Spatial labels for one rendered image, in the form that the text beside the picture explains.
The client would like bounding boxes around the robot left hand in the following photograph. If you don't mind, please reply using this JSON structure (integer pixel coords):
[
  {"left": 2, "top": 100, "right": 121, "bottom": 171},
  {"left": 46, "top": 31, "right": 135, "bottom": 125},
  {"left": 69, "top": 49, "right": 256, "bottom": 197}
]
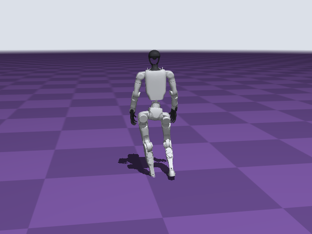
[{"left": 130, "top": 109, "right": 137, "bottom": 125}]

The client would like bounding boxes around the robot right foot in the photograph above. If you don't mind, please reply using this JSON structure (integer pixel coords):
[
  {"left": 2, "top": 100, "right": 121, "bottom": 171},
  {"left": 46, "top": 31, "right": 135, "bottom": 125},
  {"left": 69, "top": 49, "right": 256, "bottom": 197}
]
[{"left": 168, "top": 169, "right": 176, "bottom": 176}]

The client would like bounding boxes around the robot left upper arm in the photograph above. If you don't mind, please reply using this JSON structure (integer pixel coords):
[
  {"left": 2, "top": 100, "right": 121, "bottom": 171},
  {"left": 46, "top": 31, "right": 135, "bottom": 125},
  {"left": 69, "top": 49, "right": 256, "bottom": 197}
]
[{"left": 133, "top": 71, "right": 145, "bottom": 98}]

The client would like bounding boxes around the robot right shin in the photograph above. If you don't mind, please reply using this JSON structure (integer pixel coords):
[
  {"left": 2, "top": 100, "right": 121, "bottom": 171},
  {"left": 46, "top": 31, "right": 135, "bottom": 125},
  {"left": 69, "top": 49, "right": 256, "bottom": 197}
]
[{"left": 165, "top": 140, "right": 173, "bottom": 170}]

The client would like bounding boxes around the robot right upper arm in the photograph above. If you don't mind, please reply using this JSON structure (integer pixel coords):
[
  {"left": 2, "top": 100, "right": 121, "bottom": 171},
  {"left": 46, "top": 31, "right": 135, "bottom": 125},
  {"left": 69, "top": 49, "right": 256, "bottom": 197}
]
[{"left": 165, "top": 70, "right": 177, "bottom": 96}]

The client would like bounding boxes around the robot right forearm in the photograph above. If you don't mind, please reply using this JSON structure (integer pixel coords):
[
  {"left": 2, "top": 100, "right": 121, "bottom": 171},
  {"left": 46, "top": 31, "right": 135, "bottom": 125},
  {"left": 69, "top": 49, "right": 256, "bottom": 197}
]
[{"left": 171, "top": 94, "right": 178, "bottom": 110}]

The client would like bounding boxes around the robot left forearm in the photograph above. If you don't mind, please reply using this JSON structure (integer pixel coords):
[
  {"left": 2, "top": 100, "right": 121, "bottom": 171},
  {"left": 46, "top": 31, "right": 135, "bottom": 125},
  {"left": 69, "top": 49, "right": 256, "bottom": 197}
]
[{"left": 130, "top": 91, "right": 138, "bottom": 112}]

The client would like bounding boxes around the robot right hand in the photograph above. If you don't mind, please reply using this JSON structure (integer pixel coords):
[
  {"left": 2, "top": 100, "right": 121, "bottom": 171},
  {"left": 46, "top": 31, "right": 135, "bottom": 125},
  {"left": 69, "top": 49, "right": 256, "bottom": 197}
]
[{"left": 169, "top": 107, "right": 177, "bottom": 123}]

